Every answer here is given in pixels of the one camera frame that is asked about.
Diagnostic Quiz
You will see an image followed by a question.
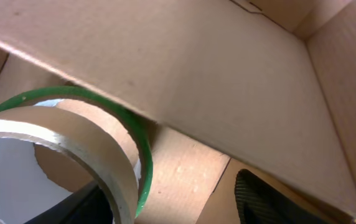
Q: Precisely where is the brown cardboard box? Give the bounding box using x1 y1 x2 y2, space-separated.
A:
0 1 356 217

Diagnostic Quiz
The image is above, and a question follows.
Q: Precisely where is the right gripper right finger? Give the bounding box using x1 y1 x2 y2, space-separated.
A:
234 169 331 224

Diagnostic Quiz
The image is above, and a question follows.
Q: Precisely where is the white tape roll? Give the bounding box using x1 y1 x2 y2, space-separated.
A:
0 106 139 223

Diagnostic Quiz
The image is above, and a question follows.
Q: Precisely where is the green tape roll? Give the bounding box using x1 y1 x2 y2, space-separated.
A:
0 86 153 217

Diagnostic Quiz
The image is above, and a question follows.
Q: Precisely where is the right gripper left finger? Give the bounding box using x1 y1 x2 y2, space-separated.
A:
25 181 113 224

